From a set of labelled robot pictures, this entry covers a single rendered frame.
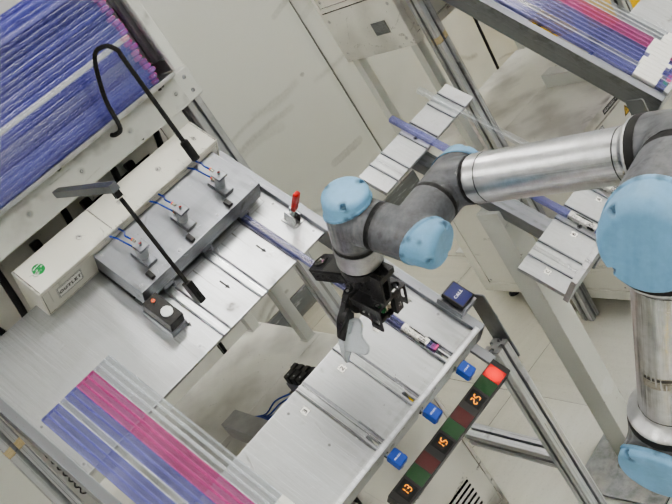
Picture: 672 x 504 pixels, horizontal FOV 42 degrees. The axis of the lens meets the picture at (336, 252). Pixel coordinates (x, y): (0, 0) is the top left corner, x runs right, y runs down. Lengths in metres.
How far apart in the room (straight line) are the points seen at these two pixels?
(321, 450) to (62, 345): 0.53
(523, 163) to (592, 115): 1.32
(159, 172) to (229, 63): 1.89
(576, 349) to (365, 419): 0.63
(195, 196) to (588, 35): 1.05
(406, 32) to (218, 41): 1.33
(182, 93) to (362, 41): 0.89
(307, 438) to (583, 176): 0.73
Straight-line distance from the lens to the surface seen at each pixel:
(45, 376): 1.74
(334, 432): 1.62
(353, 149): 4.00
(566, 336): 2.04
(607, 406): 2.18
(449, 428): 1.65
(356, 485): 1.56
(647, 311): 1.09
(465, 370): 1.67
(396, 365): 1.68
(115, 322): 1.76
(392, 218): 1.24
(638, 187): 0.98
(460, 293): 1.71
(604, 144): 1.15
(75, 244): 1.77
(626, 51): 2.27
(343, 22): 2.66
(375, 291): 1.38
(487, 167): 1.25
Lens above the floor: 1.65
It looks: 23 degrees down
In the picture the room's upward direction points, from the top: 34 degrees counter-clockwise
